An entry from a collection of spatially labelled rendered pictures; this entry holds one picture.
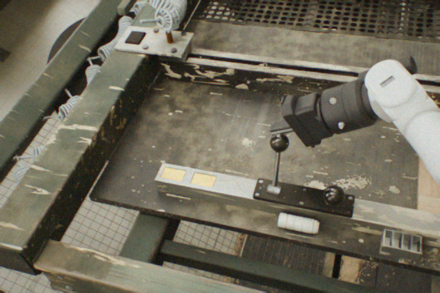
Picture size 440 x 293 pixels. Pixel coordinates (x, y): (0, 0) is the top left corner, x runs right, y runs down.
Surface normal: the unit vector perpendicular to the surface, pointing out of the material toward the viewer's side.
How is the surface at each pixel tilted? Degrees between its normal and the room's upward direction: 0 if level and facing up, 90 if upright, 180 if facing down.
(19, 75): 90
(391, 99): 29
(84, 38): 90
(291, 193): 59
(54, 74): 90
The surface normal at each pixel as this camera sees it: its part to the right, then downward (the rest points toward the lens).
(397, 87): -0.63, -0.50
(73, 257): -0.09, -0.66
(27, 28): 0.40, -0.47
